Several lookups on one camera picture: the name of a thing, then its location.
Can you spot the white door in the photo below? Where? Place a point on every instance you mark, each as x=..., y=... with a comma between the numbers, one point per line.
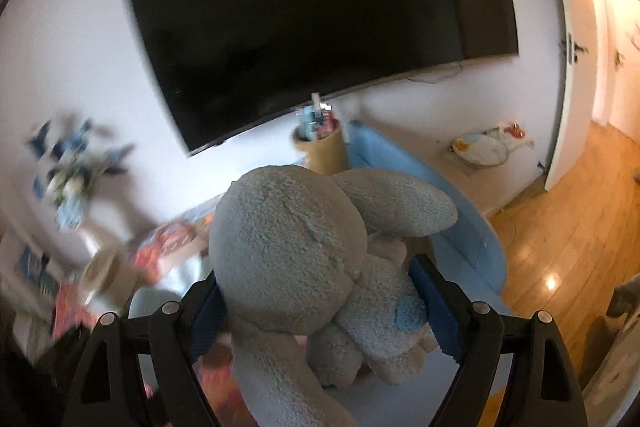
x=570, y=107

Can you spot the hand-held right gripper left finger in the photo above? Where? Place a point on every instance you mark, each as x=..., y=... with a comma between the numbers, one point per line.
x=205, y=322

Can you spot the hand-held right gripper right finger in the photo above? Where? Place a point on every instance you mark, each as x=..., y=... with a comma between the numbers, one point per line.
x=440, y=307

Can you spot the white low shelf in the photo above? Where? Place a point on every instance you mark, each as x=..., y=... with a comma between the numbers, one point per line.
x=500, y=187

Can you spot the bamboo pen holder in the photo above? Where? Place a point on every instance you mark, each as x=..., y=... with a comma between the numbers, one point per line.
x=325, y=157

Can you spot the small red ornament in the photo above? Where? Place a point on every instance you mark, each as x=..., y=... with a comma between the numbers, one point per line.
x=512, y=130

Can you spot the white plate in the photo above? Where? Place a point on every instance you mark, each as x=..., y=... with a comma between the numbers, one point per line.
x=480, y=149

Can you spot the light blue plush bunny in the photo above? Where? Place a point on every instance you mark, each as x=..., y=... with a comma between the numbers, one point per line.
x=290, y=257

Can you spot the black wall television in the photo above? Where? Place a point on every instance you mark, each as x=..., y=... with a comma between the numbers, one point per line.
x=310, y=7

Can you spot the blue cover book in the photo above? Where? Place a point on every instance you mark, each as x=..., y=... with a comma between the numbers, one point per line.
x=32, y=264

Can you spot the blue round table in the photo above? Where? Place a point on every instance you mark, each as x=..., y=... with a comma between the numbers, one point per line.
x=465, y=247

